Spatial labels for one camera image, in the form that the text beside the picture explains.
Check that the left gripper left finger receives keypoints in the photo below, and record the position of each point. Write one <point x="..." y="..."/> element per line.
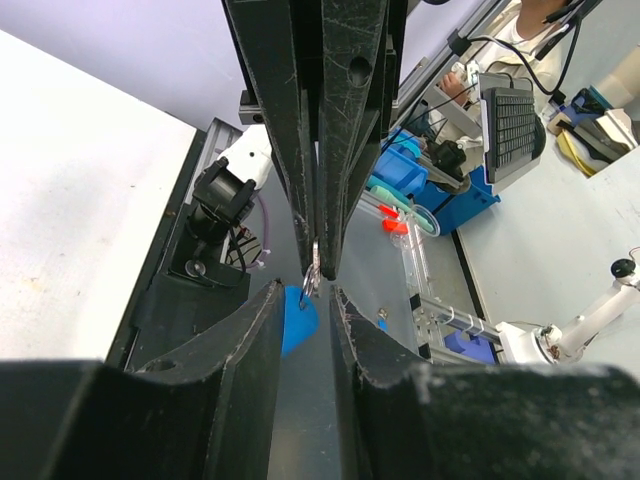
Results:
<point x="204" y="410"/>

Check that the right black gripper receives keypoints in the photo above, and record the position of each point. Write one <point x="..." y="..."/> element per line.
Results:
<point x="286" y="46"/>

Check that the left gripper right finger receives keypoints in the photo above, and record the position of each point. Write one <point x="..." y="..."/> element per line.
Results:
<point x="402" y="417"/>

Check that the solid blue key tag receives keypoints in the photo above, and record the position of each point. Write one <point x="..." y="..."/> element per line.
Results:
<point x="301" y="319"/>

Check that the silver key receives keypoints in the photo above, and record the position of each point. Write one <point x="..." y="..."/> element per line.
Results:
<point x="315" y="275"/>

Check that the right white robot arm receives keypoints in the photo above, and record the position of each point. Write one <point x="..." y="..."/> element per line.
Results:
<point x="251" y="155"/>

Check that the blue storage bin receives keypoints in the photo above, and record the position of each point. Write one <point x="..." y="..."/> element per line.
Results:
<point x="399" y="166"/>

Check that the seated person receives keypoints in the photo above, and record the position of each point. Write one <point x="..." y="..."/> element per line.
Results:
<point x="523" y="25"/>

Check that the black keyboard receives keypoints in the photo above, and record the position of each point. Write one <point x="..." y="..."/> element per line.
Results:
<point x="510" y="128"/>

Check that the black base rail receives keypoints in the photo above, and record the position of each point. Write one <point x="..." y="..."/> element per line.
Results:
<point x="185" y="285"/>

